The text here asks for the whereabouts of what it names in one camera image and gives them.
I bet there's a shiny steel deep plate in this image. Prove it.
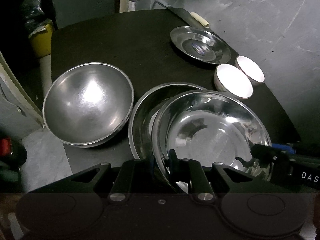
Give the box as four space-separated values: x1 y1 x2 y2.
151 90 272 191

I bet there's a steel plate with rim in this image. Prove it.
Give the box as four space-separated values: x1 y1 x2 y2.
128 82 204 159

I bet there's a white ceramic bowl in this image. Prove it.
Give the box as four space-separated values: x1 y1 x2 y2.
235 55 265 86
214 64 253 99

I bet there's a large steel mixing bowl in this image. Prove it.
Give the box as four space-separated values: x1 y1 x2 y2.
42 62 135 148

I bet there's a steel plate with blue sticker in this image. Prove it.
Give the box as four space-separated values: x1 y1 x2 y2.
170 26 232 64

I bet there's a red capped bottle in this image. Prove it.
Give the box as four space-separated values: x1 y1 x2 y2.
1 138 27 166

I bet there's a yellow bin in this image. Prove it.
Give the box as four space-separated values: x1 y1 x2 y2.
28 20 54 58

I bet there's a black plastic bag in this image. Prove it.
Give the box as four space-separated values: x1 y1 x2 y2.
22 0 47 30

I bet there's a cream plastic handle piece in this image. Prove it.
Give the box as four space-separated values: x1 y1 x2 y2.
190 12 210 28

